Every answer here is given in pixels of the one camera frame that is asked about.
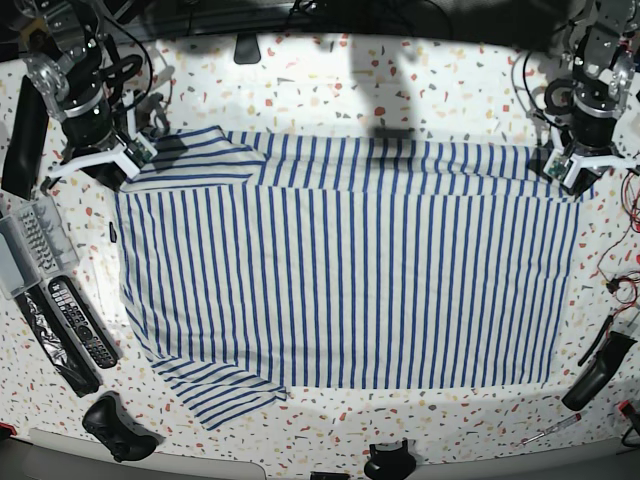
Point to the blue white striped t-shirt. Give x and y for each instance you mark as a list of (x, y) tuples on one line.
[(255, 263)]

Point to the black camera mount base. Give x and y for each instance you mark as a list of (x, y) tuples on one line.
[(390, 461)]

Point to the clear plastic screw box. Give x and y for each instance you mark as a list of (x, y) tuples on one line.
[(34, 247)]

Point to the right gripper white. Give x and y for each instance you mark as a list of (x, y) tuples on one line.
[(111, 167)]

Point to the black tv remote control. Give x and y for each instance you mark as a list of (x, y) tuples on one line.
[(69, 304)]

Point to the red tipped screwdriver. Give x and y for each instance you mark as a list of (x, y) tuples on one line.
[(556, 427)]

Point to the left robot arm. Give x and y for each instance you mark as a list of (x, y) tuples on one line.
[(598, 49)]

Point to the black thin rod tool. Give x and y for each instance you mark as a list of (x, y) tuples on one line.
[(602, 333)]

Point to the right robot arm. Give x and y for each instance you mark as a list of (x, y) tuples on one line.
[(76, 76)]

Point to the black foil wrapped bar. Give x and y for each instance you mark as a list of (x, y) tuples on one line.
[(56, 342)]

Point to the black curved handheld device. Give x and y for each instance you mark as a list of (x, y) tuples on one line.
[(599, 372)]

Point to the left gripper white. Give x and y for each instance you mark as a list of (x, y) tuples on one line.
[(578, 172)]

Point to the black game controller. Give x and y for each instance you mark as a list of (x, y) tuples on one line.
[(104, 421)]

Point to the black clip at table edge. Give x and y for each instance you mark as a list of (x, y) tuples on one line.
[(247, 49)]

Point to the black cylindrical case left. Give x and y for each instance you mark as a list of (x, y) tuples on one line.
[(22, 161)]

